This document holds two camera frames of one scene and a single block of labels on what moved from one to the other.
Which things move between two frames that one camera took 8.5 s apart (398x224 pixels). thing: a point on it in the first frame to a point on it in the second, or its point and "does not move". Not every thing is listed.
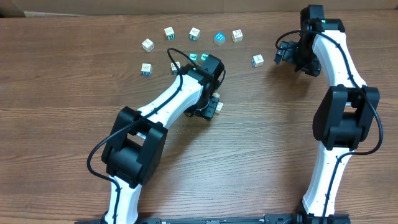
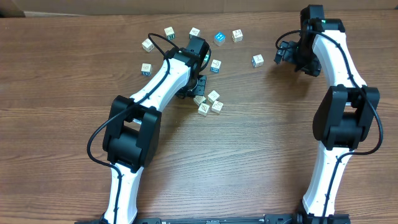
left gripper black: [210, 107] to [195, 89]
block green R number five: [220, 104] does not move
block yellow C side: [216, 94] does not move
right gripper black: [285, 54] does not move
